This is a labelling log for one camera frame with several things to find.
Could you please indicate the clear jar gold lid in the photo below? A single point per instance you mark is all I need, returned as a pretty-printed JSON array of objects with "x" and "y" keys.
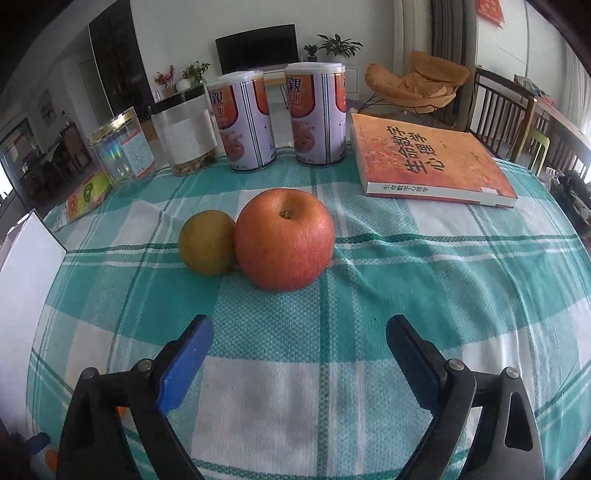
[{"x": 120, "y": 147}]

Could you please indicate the large green potted plant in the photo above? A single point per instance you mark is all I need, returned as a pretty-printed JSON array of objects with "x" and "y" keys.
[{"x": 339, "y": 46}]

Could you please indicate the yellow-green stool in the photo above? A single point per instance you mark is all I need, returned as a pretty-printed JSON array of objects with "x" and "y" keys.
[{"x": 535, "y": 143}]

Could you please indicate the small potted plant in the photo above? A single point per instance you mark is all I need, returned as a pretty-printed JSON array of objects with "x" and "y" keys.
[{"x": 310, "y": 51}]

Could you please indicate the green snack packet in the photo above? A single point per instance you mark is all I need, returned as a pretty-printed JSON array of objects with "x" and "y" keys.
[{"x": 85, "y": 198}]

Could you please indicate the black bag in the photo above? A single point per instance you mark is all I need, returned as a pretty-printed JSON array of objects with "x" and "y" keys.
[{"x": 575, "y": 194}]

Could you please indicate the green checked tablecloth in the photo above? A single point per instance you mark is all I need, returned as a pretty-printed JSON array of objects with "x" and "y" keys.
[{"x": 369, "y": 286}]

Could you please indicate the covered standing air conditioner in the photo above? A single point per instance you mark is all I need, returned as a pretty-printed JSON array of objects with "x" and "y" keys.
[{"x": 413, "y": 32}]

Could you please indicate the red wall hanging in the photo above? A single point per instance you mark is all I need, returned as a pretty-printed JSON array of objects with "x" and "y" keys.
[{"x": 490, "y": 9}]

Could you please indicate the dark tall cabinet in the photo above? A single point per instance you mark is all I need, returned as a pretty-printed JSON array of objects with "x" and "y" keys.
[{"x": 117, "y": 55}]

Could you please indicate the red apple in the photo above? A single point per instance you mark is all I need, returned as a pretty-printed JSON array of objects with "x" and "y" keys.
[{"x": 284, "y": 240}]

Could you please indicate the orange lounge chair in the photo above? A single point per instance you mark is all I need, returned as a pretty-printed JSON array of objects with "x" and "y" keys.
[{"x": 415, "y": 83}]

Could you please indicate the dark wooden chair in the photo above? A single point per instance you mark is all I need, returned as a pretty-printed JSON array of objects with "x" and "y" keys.
[{"x": 501, "y": 110}]

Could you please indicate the orange book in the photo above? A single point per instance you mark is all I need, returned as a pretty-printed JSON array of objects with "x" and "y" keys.
[{"x": 425, "y": 157}]

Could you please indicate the flat screen television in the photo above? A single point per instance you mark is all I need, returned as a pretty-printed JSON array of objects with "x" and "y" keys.
[{"x": 256, "y": 48}]

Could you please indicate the clear jar black lid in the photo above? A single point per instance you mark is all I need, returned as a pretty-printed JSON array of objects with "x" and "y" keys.
[{"x": 184, "y": 134}]

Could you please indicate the grey curtain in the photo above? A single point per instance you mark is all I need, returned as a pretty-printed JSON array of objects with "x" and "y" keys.
[{"x": 452, "y": 32}]

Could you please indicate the red flower bouquet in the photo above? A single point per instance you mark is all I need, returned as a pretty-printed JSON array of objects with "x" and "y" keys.
[{"x": 165, "y": 79}]

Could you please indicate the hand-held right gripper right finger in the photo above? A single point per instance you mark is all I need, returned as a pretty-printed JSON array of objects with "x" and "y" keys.
[{"x": 411, "y": 360}]

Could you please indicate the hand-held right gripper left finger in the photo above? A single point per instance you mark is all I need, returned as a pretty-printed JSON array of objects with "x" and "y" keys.
[{"x": 184, "y": 369}]

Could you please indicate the white cardboard box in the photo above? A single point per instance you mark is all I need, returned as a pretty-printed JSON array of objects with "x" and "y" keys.
[{"x": 27, "y": 300}]

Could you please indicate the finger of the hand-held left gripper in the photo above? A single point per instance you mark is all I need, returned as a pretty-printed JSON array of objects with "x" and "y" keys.
[{"x": 39, "y": 441}]

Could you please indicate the wall picture frame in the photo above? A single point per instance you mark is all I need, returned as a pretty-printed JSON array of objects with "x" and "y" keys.
[{"x": 47, "y": 107}]

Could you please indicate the leafy plant by vase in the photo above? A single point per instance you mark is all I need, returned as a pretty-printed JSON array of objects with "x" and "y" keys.
[{"x": 196, "y": 71}]

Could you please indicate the white round vase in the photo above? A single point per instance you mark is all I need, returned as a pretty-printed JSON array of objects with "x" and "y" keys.
[{"x": 183, "y": 85}]

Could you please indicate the white and red can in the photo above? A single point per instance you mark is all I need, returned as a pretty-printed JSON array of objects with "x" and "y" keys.
[
  {"x": 244, "y": 124},
  {"x": 316, "y": 115}
]

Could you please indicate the green-brown pear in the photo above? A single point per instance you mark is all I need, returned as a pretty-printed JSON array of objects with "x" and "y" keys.
[{"x": 207, "y": 242}]

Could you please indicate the wooden side table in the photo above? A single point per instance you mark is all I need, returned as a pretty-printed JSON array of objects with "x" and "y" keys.
[{"x": 561, "y": 124}]

